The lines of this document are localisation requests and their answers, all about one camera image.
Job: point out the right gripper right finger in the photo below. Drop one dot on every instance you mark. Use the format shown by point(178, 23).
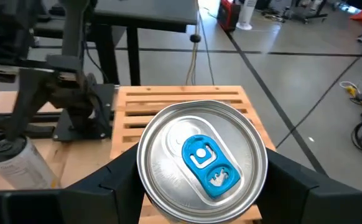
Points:
point(318, 202)

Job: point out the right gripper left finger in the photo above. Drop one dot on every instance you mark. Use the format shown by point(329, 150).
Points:
point(59, 208)

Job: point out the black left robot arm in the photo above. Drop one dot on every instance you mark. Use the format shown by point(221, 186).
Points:
point(75, 105)

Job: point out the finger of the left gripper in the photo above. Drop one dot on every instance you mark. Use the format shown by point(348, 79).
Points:
point(25, 102)

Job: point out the red black box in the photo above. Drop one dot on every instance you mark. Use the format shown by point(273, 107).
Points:
point(227, 14)

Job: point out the white tower fan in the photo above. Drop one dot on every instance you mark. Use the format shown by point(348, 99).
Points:
point(247, 12)

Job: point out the dark grey desk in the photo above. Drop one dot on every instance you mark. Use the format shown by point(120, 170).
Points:
point(143, 12)

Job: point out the Celsius tropical vibe can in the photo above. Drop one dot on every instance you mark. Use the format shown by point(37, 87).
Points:
point(25, 171)

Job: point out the wooden slatted shelf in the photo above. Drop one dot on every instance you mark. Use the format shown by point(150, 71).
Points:
point(168, 93)

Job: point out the blue silver Red Bull can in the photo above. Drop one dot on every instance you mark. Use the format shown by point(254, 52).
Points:
point(174, 174)

